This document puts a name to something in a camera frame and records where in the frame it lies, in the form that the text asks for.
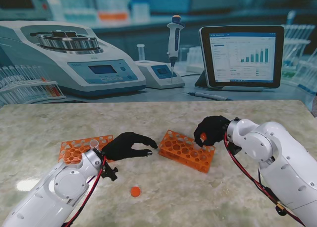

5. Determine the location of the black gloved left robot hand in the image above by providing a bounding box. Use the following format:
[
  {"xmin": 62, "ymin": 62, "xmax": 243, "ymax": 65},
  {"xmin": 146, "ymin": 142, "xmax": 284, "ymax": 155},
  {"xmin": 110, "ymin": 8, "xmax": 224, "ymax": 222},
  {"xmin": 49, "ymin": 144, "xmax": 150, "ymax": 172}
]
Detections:
[{"xmin": 101, "ymin": 132, "xmax": 159, "ymax": 161}]

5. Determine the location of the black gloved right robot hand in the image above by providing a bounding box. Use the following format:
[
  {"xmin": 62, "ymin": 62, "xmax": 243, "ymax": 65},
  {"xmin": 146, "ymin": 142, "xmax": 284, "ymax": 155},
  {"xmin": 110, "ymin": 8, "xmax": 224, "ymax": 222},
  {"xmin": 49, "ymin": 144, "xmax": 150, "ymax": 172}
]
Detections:
[{"xmin": 193, "ymin": 115, "xmax": 230, "ymax": 147}]

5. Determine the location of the orange test tube rack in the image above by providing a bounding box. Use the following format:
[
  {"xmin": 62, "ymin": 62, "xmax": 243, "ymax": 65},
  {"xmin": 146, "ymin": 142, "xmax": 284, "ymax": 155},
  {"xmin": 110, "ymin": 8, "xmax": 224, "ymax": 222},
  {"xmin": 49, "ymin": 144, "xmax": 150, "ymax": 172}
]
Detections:
[
  {"xmin": 158, "ymin": 129, "xmax": 215, "ymax": 173},
  {"xmin": 58, "ymin": 135, "xmax": 116, "ymax": 163}
]

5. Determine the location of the printed laboratory backdrop banner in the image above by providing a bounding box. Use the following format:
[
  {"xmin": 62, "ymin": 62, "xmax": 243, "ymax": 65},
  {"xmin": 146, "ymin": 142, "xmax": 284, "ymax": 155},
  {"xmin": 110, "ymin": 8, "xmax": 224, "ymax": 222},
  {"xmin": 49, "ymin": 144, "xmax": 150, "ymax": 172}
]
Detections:
[{"xmin": 0, "ymin": 0, "xmax": 317, "ymax": 117}]

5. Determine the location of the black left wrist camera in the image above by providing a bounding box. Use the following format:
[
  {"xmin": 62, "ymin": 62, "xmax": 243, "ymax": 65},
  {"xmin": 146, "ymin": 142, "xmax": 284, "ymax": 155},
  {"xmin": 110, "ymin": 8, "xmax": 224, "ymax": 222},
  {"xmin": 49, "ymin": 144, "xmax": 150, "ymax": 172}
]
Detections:
[{"xmin": 103, "ymin": 162, "xmax": 118, "ymax": 182}]

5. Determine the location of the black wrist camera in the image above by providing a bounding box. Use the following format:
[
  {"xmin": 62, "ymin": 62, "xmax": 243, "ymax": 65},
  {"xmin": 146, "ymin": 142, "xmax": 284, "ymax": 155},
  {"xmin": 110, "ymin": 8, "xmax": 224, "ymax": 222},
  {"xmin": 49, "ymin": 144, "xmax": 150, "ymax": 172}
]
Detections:
[
  {"xmin": 226, "ymin": 140, "xmax": 243, "ymax": 156},
  {"xmin": 103, "ymin": 162, "xmax": 118, "ymax": 182}
]

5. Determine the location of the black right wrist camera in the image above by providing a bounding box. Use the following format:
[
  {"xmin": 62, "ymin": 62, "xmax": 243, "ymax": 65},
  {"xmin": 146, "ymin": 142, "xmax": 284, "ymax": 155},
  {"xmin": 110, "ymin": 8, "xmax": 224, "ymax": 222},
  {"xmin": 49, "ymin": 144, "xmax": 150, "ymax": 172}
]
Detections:
[{"xmin": 226, "ymin": 140, "xmax": 243, "ymax": 156}]

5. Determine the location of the red black left arm cable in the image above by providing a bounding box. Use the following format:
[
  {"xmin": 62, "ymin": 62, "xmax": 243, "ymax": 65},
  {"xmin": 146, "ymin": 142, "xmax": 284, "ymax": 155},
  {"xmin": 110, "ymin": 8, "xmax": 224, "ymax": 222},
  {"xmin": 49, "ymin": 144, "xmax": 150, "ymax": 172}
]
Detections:
[{"xmin": 63, "ymin": 155, "xmax": 107, "ymax": 227}]

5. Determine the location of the red black arm cable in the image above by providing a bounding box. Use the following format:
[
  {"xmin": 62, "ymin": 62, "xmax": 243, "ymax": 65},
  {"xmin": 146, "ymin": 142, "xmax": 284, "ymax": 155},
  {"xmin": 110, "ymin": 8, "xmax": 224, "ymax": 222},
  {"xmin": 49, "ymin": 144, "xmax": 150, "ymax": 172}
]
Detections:
[
  {"xmin": 63, "ymin": 155, "xmax": 107, "ymax": 227},
  {"xmin": 224, "ymin": 132, "xmax": 306, "ymax": 227}
]

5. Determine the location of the red black right arm cable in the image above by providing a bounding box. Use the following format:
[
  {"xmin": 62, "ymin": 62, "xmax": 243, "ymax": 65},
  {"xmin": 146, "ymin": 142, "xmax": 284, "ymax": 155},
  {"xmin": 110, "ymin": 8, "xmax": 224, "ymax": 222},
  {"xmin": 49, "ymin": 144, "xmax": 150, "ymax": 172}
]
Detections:
[{"xmin": 224, "ymin": 132, "xmax": 306, "ymax": 227}]

